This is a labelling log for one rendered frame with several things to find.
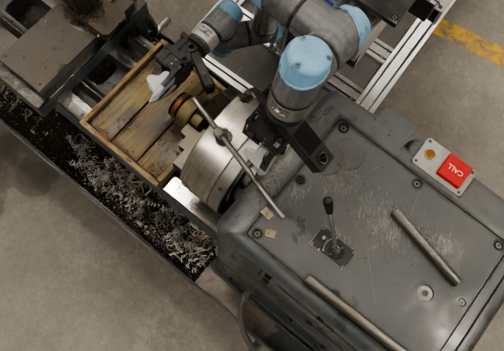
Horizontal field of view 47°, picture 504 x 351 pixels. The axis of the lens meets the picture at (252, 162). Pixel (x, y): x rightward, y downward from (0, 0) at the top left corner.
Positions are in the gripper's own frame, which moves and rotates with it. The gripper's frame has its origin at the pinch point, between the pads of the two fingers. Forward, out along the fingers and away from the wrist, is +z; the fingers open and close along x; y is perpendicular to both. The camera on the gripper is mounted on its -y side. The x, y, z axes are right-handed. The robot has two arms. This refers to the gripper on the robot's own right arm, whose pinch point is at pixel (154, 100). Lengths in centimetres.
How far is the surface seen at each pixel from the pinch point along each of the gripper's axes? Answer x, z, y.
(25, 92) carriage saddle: -15.0, 18.2, 35.6
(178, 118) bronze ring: 2.6, 0.3, -8.8
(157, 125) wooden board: -19.1, 0.6, 1.4
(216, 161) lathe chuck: 13.4, 5.7, -25.8
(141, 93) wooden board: -19.0, -4.0, 11.8
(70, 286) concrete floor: -108, 57, 11
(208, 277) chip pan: -54, 22, -36
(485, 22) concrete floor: -108, -165, -57
